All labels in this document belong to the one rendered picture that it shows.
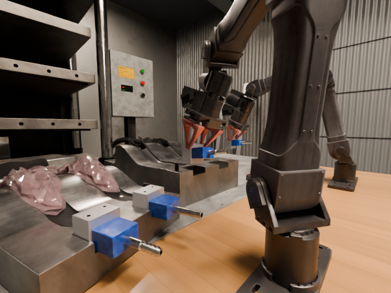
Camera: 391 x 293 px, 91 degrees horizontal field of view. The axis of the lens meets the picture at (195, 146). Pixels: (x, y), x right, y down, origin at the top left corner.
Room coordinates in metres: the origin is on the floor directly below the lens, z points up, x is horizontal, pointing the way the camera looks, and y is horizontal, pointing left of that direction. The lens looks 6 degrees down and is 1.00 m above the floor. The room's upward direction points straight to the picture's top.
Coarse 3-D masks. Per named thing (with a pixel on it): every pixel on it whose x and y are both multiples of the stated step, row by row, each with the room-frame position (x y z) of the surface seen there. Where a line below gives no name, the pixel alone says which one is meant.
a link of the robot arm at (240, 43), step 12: (240, 0) 0.34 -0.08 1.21; (252, 0) 0.31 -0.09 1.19; (264, 0) 0.31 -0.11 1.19; (228, 12) 0.39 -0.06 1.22; (240, 12) 0.34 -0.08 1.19; (252, 12) 0.33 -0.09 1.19; (264, 12) 0.34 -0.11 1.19; (228, 24) 0.39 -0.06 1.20; (240, 24) 0.36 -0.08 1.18; (252, 24) 0.36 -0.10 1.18; (216, 36) 0.43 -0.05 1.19; (228, 36) 0.39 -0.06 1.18; (240, 36) 0.39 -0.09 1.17; (216, 48) 0.43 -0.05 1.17; (228, 48) 0.42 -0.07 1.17; (240, 48) 0.43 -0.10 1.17; (216, 60) 0.46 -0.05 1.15; (228, 60) 0.46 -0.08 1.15
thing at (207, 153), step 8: (184, 144) 0.51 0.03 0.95; (200, 144) 0.52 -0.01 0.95; (184, 152) 0.51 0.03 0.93; (192, 152) 0.49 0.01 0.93; (200, 152) 0.47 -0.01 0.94; (208, 152) 0.47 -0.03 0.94; (216, 152) 0.46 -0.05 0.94; (224, 152) 0.44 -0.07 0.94; (184, 160) 0.50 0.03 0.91; (192, 160) 0.49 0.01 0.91; (200, 160) 0.51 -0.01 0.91
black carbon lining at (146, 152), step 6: (138, 138) 0.77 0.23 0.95; (144, 138) 0.79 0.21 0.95; (150, 138) 0.82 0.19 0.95; (156, 138) 0.84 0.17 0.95; (144, 144) 0.73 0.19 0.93; (162, 144) 0.83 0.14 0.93; (168, 144) 0.80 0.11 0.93; (144, 150) 0.70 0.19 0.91; (150, 150) 0.71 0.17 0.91; (168, 150) 0.76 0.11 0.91; (174, 150) 0.77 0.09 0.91; (150, 156) 0.68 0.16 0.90; (156, 156) 0.68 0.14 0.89; (174, 156) 0.72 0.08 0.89; (180, 156) 0.74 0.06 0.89; (156, 162) 0.65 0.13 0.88; (162, 162) 0.64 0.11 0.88; (168, 162) 0.62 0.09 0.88
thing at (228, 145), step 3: (225, 138) 0.93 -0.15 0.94; (234, 138) 0.94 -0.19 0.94; (225, 141) 0.93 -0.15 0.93; (228, 141) 0.92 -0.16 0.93; (231, 141) 0.91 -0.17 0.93; (234, 141) 0.90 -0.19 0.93; (237, 141) 0.89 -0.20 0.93; (240, 141) 0.90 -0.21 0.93; (243, 141) 0.89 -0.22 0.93; (246, 141) 0.88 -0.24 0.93; (249, 141) 0.87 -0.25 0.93; (252, 141) 0.87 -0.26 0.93; (225, 144) 0.93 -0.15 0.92; (228, 144) 0.92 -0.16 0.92; (231, 144) 0.91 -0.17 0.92; (234, 144) 0.90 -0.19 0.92; (237, 144) 0.89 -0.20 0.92; (240, 144) 0.90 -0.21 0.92; (225, 147) 0.93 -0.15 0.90; (228, 147) 0.92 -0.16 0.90; (231, 147) 0.91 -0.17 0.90; (234, 147) 0.93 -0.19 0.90
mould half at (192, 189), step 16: (160, 144) 0.78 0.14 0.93; (176, 144) 0.83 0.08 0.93; (112, 160) 0.79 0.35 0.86; (128, 160) 0.64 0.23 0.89; (144, 160) 0.63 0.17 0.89; (176, 160) 0.66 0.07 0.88; (224, 160) 0.62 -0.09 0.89; (128, 176) 0.65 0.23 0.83; (144, 176) 0.57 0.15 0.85; (160, 176) 0.51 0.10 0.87; (176, 176) 0.46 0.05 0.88; (192, 176) 0.48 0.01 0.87; (208, 176) 0.53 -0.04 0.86; (224, 176) 0.58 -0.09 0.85; (176, 192) 0.46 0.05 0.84; (192, 192) 0.48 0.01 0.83; (208, 192) 0.53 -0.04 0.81
